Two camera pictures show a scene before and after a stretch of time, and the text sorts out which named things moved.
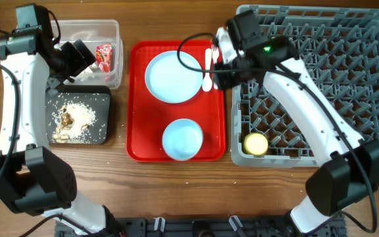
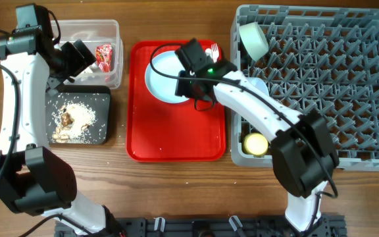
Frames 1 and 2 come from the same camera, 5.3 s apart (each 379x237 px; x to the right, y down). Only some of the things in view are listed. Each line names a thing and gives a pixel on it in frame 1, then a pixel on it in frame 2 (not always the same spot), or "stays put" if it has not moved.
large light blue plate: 170,81 stays put
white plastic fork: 215,54 stays put
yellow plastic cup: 256,144 stays put
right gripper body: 230,74 to 186,87
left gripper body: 70,61 stays put
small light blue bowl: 182,139 to 258,83
